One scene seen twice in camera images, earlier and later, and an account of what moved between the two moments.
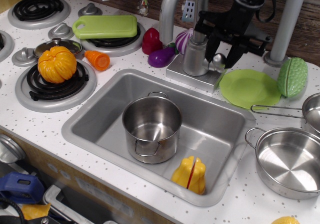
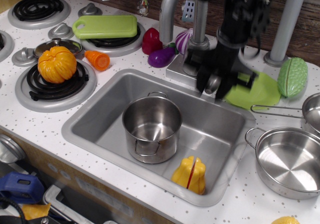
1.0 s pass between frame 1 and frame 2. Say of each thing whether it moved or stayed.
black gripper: moved
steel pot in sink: stayed
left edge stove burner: stayed
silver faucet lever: moved
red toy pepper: stayed
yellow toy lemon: stayed
